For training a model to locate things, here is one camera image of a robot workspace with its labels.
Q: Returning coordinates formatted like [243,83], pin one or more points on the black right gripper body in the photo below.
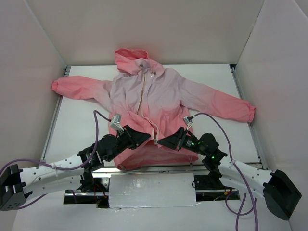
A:
[180,138]

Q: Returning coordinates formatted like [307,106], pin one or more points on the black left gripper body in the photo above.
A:
[128,135]

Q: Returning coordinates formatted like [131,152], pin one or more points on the pink hooded zip jacket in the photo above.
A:
[151,99]

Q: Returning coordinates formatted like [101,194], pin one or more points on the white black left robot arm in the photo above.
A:
[17,185]

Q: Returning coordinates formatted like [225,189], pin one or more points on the white foam cover board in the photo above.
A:
[151,190]

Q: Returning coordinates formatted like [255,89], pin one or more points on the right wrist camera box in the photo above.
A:
[188,121]

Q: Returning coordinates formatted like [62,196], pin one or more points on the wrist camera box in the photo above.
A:
[188,121]
[115,123]

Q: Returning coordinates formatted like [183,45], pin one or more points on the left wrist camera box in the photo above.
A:
[115,123]

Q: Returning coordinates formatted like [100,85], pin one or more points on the aluminium table edge rail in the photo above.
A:
[154,169]

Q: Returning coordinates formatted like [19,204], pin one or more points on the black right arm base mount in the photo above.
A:
[206,183]

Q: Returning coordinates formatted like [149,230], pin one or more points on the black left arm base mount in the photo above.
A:
[90,183]

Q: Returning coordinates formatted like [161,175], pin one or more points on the right side aluminium rail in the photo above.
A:
[250,118]

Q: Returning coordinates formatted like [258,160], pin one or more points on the left side aluminium rail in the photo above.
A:
[51,128]

